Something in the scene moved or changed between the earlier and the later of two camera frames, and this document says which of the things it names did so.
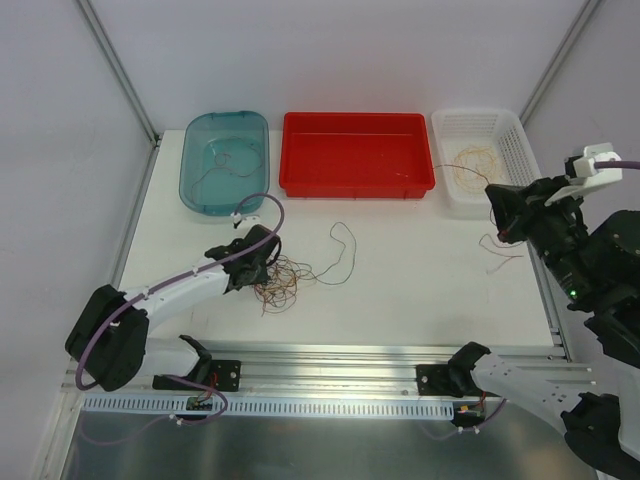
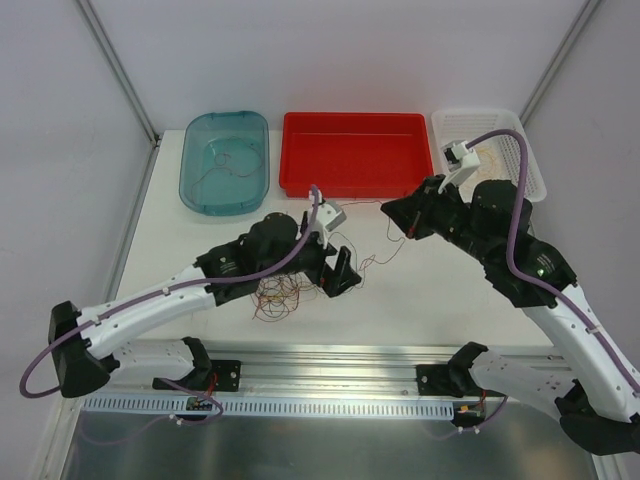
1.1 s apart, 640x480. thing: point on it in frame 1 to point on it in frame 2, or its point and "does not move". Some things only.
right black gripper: (523, 212) to (422, 209)
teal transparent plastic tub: (224, 162) does not move
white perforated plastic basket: (476, 148) does not move
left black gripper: (257, 270) to (329, 265)
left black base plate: (224, 376) does not move
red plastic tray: (355, 155) does not move
